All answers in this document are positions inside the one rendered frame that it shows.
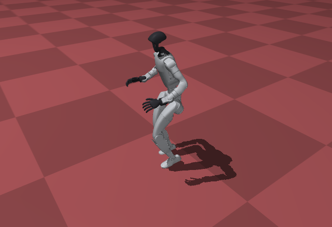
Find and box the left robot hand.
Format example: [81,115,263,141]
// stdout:
[142,98,167,113]

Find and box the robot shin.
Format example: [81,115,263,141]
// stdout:
[163,130,172,147]
[152,134,175,160]

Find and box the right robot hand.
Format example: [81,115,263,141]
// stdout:
[126,76,146,87]

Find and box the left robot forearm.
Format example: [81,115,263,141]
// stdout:
[161,82,187,103]

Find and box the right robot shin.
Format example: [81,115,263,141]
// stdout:
[163,130,172,147]

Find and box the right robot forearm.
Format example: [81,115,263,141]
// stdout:
[142,66,158,82]

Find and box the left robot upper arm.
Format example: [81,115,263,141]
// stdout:
[164,58,188,88]

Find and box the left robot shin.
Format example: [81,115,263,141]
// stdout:
[152,134,175,160]

